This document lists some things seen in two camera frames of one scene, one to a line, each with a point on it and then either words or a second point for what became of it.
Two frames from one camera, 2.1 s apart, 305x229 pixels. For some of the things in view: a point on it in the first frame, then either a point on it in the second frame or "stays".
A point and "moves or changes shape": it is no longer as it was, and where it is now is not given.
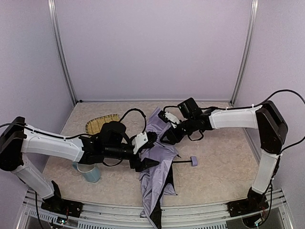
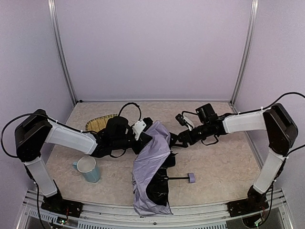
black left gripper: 137,159 -> 147,122
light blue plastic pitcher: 91,172 stays
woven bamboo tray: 94,126 stays
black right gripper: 175,130 -> 182,137
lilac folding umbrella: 154,182 moves or changes shape
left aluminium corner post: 60,41 stays
